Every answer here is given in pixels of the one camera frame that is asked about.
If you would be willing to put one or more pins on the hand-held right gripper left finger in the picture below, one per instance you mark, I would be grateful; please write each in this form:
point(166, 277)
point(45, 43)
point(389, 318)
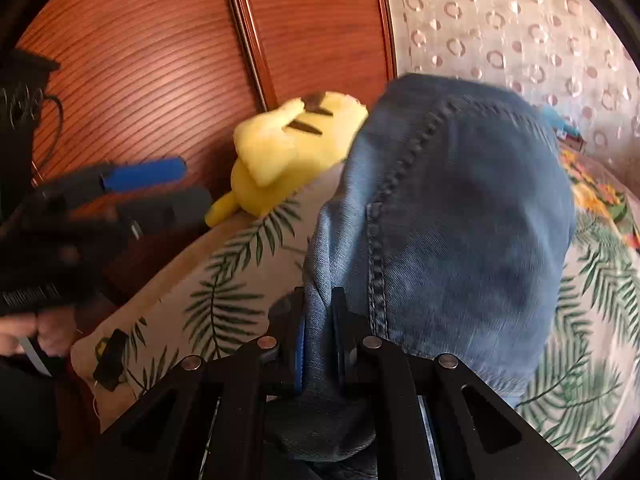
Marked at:
point(299, 355)

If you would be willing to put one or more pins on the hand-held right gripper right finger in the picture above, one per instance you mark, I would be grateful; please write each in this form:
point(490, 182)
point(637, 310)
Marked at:
point(345, 345)

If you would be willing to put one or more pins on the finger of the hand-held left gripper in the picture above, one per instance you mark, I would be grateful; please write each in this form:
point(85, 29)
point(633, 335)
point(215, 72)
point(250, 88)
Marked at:
point(170, 207)
point(142, 172)

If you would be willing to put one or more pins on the blue denim pants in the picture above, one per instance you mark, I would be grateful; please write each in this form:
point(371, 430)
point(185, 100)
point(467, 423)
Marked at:
point(460, 220)

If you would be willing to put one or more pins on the person's left hand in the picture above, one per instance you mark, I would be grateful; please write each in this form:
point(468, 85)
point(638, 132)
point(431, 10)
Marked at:
point(52, 332)

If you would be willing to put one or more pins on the brown ribbed wooden headboard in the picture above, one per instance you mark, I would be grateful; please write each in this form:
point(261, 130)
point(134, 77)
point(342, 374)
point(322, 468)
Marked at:
point(150, 85)

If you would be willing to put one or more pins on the leaf print bed sheet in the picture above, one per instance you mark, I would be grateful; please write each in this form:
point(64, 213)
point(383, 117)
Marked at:
point(225, 285)

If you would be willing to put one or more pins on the yellow plush toy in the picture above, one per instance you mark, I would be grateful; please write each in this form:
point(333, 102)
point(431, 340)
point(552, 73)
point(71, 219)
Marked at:
point(290, 150)

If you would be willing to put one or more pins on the floral blanket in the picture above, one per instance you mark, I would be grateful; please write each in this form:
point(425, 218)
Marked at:
point(600, 195)

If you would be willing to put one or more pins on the blue packet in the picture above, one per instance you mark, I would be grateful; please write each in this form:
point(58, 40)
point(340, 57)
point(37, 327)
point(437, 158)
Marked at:
point(562, 122)

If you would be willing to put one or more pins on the circle pattern sheer curtain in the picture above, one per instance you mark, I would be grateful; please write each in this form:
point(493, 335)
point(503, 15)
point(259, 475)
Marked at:
point(500, 20)

